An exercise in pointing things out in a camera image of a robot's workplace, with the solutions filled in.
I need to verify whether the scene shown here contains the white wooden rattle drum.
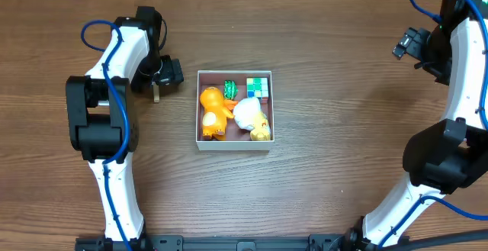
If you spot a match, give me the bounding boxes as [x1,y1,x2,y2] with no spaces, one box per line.
[152,84,160,103]

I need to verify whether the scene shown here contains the orange dinosaur figure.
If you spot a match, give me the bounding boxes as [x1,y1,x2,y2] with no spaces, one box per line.
[199,86,234,141]

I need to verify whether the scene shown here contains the green round spinning top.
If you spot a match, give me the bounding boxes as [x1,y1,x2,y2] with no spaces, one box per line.
[223,80,239,100]

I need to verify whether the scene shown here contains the white plush duck toy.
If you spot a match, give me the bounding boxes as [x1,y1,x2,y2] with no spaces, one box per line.
[224,98,271,141]

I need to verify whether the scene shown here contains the multicoloured puzzle cube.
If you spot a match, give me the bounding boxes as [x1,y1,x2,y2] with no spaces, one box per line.
[246,77,270,104]

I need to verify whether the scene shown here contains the white box with pink inside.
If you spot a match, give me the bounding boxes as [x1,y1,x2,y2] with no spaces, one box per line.
[195,70,275,151]

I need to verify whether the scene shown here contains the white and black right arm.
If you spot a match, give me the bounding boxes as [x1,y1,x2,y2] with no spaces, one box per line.
[339,0,487,250]

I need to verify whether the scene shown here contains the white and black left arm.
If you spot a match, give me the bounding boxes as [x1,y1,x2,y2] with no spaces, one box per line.
[66,6,184,250]

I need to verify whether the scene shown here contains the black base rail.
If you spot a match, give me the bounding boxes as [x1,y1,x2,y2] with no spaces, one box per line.
[75,228,488,251]

